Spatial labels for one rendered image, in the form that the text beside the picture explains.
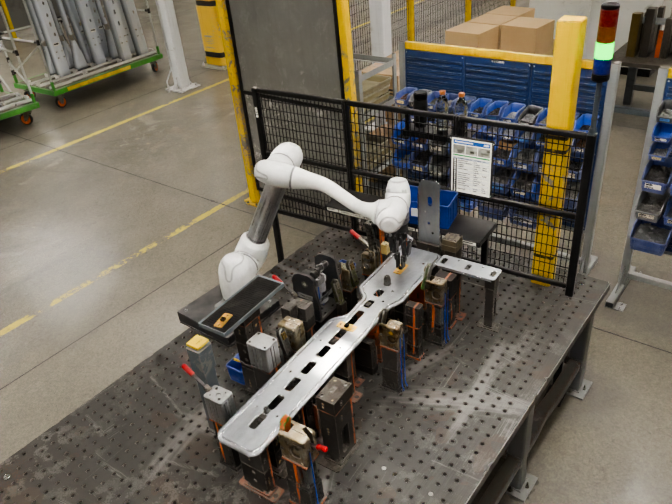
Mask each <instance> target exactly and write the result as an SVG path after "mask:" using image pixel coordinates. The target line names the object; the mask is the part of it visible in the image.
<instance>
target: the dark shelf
mask: <svg viewBox="0 0 672 504"><path fill-rule="evenodd" d="M345 190H346V191H347V192H348V193H350V194H351V195H352V196H354V197H355V198H357V199H358V200H360V201H363V202H367V203H374V202H376V201H377V200H382V199H385V197H380V196H376V195H371V194H367V193H362V192H358V191H353V190H348V189H345ZM325 210H328V211H332V212H336V213H340V214H344V215H349V216H353V217H357V218H361V219H364V220H371V219H369V218H368V217H365V216H362V215H360V214H357V213H355V212H353V211H352V210H350V209H348V208H347V207H345V206H344V205H342V204H341V203H339V202H338V201H336V200H335V199H332V200H331V201H330V202H328V203H327V204H326V205H325ZM496 227H497V223H496V222H493V221H488V220H484V219H479V218H475V217H470V216H466V215H461V214H457V216H456V218H455V219H454V221H453V223H452V224H451V226H450V227H449V229H442V228H440V238H443V237H444V236H445V235H446V234H447V233H448V232H450V233H454V234H459V235H462V236H463V244H465V245H469V246H473V247H478V248H480V247H481V246H482V244H483V243H484V242H485V241H486V240H487V238H488V237H489V236H490V235H491V233H492V232H493V231H494V230H495V229H496ZM408 230H409V231H413V232H417V233H418V225H417V224H411V223H408Z"/></svg>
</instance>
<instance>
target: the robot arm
mask: <svg viewBox="0 0 672 504"><path fill-rule="evenodd" d="M302 160H303V153H302V150H301V148H300V147H299V146H298V145H296V144H294V143H291V142H285V143H282V144H280V145H278V146H277V147H276V148H275V149H274V150H273V152H272V153H271V154H270V156H269V158H268V159H267V160H261V161H259V162H257V163H256V164H255V168H254V176H255V177H256V179H258V180H259V181H261V182H263V183H265V186H264V189H263V192H262V195H261V198H260V200H259V203H258V206H257V209H256V211H255V214H254V217H253V220H252V222H251V225H250V228H249V231H247V232H245V233H243V234H242V236H241V238H240V240H239V242H238V244H237V246H236V248H235V251H234V252H232V253H229V254H227V255H225V256H224V257H223V258H222V259H221V261H220V264H219V268H218V275H219V283H220V288H221V292H222V296H223V299H222V300H221V301H220V302H219V303H217V304H216V305H215V308H217V307H218V306H220V305H221V304H222V303H223V302H225V301H226V300H227V299H228V298H229V297H231V296H232V295H233V294H234V293H236V292H237V291H238V290H239V289H241V288H242V287H243V286H244V285H246V284H247V283H248V282H249V281H251V280H252V279H253V278H254V277H255V276H256V274H257V272H258V271H259V270H260V268H261V267H262V265H263V264H264V262H265V260H266V258H267V255H268V249H269V245H270V243H269V240H268V238H267V237H268V234H269V231H270V229H271V226H272V224H273V221H274V219H275V216H276V213H277V211H278V208H279V206H280V203H281V201H282V198H283V195H284V193H285V190H286V188H288V189H312V190H318V191H321V192H324V193H326V194H327V195H329V196H330V197H332V198H333V199H335V200H336V201H338V202H339V203H341V204H342V205H344V206H345V207H347V208H348V209H350V210H352V211H353V212H355V213H357V214H360V215H362V216H365V217H368V218H369V219H371V220H372V222H373V224H376V225H377V226H378V227H379V229H380V230H381V231H383V232H385V233H386V236H387V238H388V243H389V248H390V252H391V253H392V252H393V253H394V259H395V260H396V268H398V267H399V266H400V265H401V269H403V268H404V267H405V266H406V264H405V262H406V261H407V257H408V256H409V255H410V254H411V247H412V241H413V239H414V237H410V236H409V234H408V222H409V208H410V203H411V194H410V187H409V184H408V181H407V180H406V179H405V178H403V177H394V178H391V179H390V180H389V181H388V184H387V188H386V193H385V199H382V200H377V201H376V202H374V203H367V202H363V201H360V200H358V199H357V198H355V197H354V196H352V195H351V194H350V193H348V192H347V191H346V190H344V189H343V188H341V187H340V186H339V185H337V184H336V183H334V182H333V181H331V180H329V179H327V178H325V177H322V176H320V175H317V174H314V173H311V172H309V171H306V170H303V169H301V168H300V165H301V163H302ZM393 237H394V242H393ZM406 238H407V239H408V240H407V241H408V243H407V249H406ZM399 241H400V244H401V249H402V255H401V263H400V252H399Z"/></svg>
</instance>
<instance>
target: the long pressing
mask: <svg viewBox="0 0 672 504"><path fill-rule="evenodd" d="M440 258H441V256H440V255H439V254H437V253H433V252H429V251H425V250H421V249H418V248H414V247H411V254H410V255H409V256H408V257H407V261H406V262H405V264H407V265H408V267H407V268H406V269H405V270H404V271H403V272H402V273H401V274H396V273H393V271H394V270H395V269H396V260H395V259H394V253H392V254H391V255H390V256H389V257H388V258H387V259H386V260H385V261H384V262H383V263H382V264H381V265H380V266H379V267H378V268H377V269H376V270H375V271H374V272H373V273H372V274H371V275H370V276H369V277H368V278H367V279H366V280H365V281H364V282H363V283H362V284H361V285H360V286H359V292H360V294H361V296H362V299H361V300H360V301H359V302H358V304H357V305H356V306H355V307H354V308H353V309H352V310H351V311H350V312H349V313H348V314H346V315H343V316H339V317H333V318H331V319H329V320H328V321H327V322H326V323H325V324H324V325H323V326H322V327H321V328H320V329H319V330H318V331H317V332H316V333H315V334H314V335H313V336H312V337H311V338H310V339H309V340H308V341H307V342H306V343H305V344H304V345H303V346H302V347H301V348H300V349H299V350H298V351H297V352H296V353H295V354H294V355H293V356H292V357H291V358H290V359H289V360H288V361H287V362H286V363H285V364H284V365H283V366H282V367H281V368H280V369H279V370H278V371H277V372H276V373H275V374H274V375H273V376H272V377H271V378H270V379H269V380H268V381H267V382H266V383H265V384H264V385H263V386H262V387H261V388H260V389H259V390H258V391H257V392H256V393H255V394H254V395H253V396H252V397H251V398H250V399H249V400H248V401H247V402H246V403H245V404H244V405H243V406H242V407H241V408H240V409H239V410H238V411H237V412H236V413H235V414H234V415H233V416H232V417H231V418H230V419H229V420H228V421H227V422H226V423H225V424H224V425H223V426H222V427H221V428H220V429H219V431H218V434H217V436H218V440H219V441H220V442H221V443H223V444H225V445H226V446H228V447H230V448H232V449H234V450H236V451H238V452H240V453H242V454H244V455H246V456H248V457H255V456H258V455H260V454H261V453H262V452H263V451H264V450H265V449H266V448H267V447H268V446H269V445H270V443H271V442H272V441H273V440H274V439H275V438H276V437H277V436H278V432H279V428H280V425H279V422H280V419H281V418H282V416H283V415H284V414H287V415H289V416H291V420H292V419H293V418H294V417H295V415H296V414H297V413H298V412H299V411H300V410H301V409H302V408H303V406H304V405H305V404H306V403H307V402H308V401H309V400H310V399H311V398H312V396H313V395H314V394H315V393H316V392H317V391H318V390H319V389H320V387H321V386H322V385H323V384H324V383H325V382H326V381H327V380H328V379H329V377H330V376H331V375H332V374H333V373H334V372H335V371H336V370H337V368H338V367H339V366H340V365H341V364H342V363H343V362H344V361H345V359H346V358H347V357H348V356H349V355H350V354H351V353H352V352H353V351H354V349H355V348H356V347H357V346H358V345H359V344H360V343H361V342H362V340H363V339H364V338H365V337H366V336H367V335H368V334H369V333H370V332H371V330H372V329H373V328H374V327H375V326H376V325H377V323H378V318H379V317H378V314H379V312H380V310H381V309H382V308H383V307H384V308H386V309H388V311H389V310H390V309H392V308H394V307H396V306H398V305H400V304H402V303H403V302H404V301H405V300H406V299H407V298H408V297H409V295H410V294H411V293H412V292H413V291H414V290H415V289H416V287H417V286H418V285H419V284H420V283H421V282H422V280H423V276H424V268H425V266H426V265H427V263H428V262H429V263H431V264H433V268H434V267H435V266H436V265H435V264H436V263H437V261H438V260H439V259H440ZM423 263H424V264H423ZM386 274H388V275H390V277H391V285H390V286H385V285H384V276H385V275H386ZM378 290H381V291H384V292H383V294H382V295H381V296H379V297H377V296H374V294H375V293H376V292H377V291H378ZM392 291H393V292H392ZM369 300H371V301H374V303H373V304H372V305H371V306H370V307H369V308H366V307H363V306H364V305H365V304H366V303H367V302H368V301H369ZM382 301H384V302H382ZM358 311H361V312H364V314H363V315H362V316H361V317H360V318H359V319H358V320H357V321H356V322H355V323H354V324H353V325H355V326H357V329H356V330H355V331H354V332H350V331H347V330H346V331H347V332H346V333H345V334H344V335H343V336H342V337H341V338H340V339H339V340H338V341H337V343H336V344H335V345H331V344H329V341H330V340H331V339H332V338H333V337H334V336H335V335H336V334H337V333H338V332H339V331H340V330H341V329H342V328H339V327H337V326H336V325H337V324H338V323H339V322H340V321H343V322H346V323H348V322H349V321H350V319H351V318H352V317H353V316H354V315H355V314H356V313H357V312H358ZM320 340H322V341H320ZM325 346H328V347H330V348H331V349H330V350H329V351H328V352H327V353H326V354H325V355H324V356H323V357H322V358H319V357H317V356H316V355H317V354H318V353H319V352H320V351H321V350H322V349H323V348H324V347H325ZM340 347H341V348H340ZM309 362H314V363H316V365H315V366H314V367H313V368H312V369H311V370H310V371H309V372H308V373H307V374H303V373H301V371H302V370H303V369H304V368H305V367H306V366H307V365H308V364H309ZM290 371H292V372H290ZM294 378H298V379H300V380H301V381H300V382H299V383H298V384H297V385H296V386H295V387H294V388H293V389H292V390H291V391H287V390H285V388H286V387H287V386H288V385H289V383H290V382H291V381H292V380H293V379H294ZM279 395H280V396H283V397H284V399H283V400H282V401H281V402H280V403H279V404H278V405H277V406H276V408H275V409H273V410H271V409H270V412H269V413H268V414H265V413H263V412H264V410H263V407H264V406H268V405H269V404H270V403H271V402H272V401H273V400H274V399H275V398H276V397H277V396H279ZM256 406H258V407H256ZM260 414H263V415H266V416H267V417H266V418H265V419H264V420H263V421H262V422H261V424H260V425H259V426H258V427H257V428H256V429H252V428H250V427H249V426H250V424H251V423H252V422H253V421H254V420H255V419H256V418H257V417H258V416H259V415H260ZM276 416H278V417H276Z"/></svg>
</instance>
